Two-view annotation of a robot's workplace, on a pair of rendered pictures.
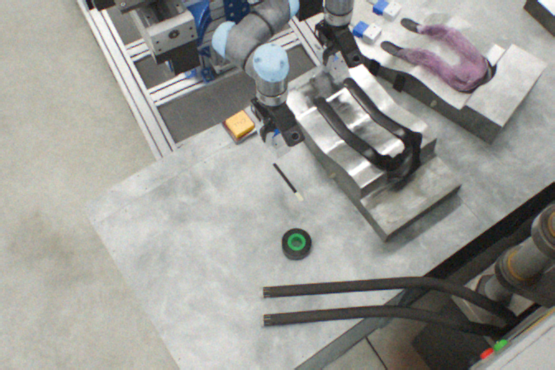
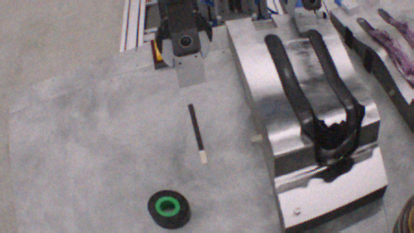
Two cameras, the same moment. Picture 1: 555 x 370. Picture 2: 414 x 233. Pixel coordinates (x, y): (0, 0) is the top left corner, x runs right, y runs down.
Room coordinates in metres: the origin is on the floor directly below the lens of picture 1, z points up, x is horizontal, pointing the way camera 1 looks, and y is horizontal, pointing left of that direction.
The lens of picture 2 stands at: (0.11, -0.40, 1.89)
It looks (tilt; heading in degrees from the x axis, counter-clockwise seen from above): 54 degrees down; 29
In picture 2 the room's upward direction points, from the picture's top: 10 degrees counter-clockwise
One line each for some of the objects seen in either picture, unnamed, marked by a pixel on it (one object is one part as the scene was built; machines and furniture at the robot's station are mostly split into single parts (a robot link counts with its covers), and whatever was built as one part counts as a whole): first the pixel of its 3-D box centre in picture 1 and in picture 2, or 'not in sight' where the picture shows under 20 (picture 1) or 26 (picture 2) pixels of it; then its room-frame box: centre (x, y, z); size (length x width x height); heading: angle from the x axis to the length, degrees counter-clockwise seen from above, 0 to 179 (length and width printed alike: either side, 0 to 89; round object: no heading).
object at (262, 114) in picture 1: (271, 105); (177, 5); (0.83, 0.02, 1.09); 0.09 x 0.08 x 0.12; 34
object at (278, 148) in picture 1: (270, 132); (185, 51); (0.84, 0.03, 0.93); 0.13 x 0.05 x 0.05; 34
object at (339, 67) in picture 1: (328, 59); (298, 6); (1.11, -0.14, 0.89); 0.13 x 0.05 x 0.05; 34
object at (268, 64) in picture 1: (270, 69); not in sight; (0.83, 0.02, 1.25); 0.09 x 0.08 x 0.11; 49
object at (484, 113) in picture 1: (445, 60); (407, 56); (1.12, -0.49, 0.86); 0.50 x 0.26 x 0.11; 51
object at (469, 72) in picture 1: (446, 53); (407, 46); (1.12, -0.49, 0.90); 0.26 x 0.18 x 0.08; 51
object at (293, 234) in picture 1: (296, 244); (168, 210); (0.57, -0.03, 0.82); 0.08 x 0.08 x 0.04
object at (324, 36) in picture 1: (334, 28); not in sight; (1.10, -0.15, 1.04); 0.09 x 0.08 x 0.12; 34
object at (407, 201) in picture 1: (368, 139); (317, 105); (0.85, -0.24, 0.87); 0.50 x 0.26 x 0.14; 34
